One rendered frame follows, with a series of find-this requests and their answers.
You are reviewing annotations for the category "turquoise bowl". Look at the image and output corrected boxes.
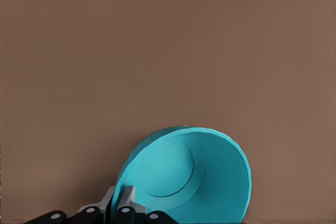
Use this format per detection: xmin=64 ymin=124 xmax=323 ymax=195
xmin=110 ymin=125 xmax=253 ymax=224

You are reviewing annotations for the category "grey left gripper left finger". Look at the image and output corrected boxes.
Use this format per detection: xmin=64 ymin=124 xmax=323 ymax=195
xmin=77 ymin=185 xmax=116 ymax=222

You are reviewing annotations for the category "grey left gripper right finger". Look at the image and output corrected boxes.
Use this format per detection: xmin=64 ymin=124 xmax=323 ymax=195
xmin=117 ymin=185 xmax=148 ymax=215

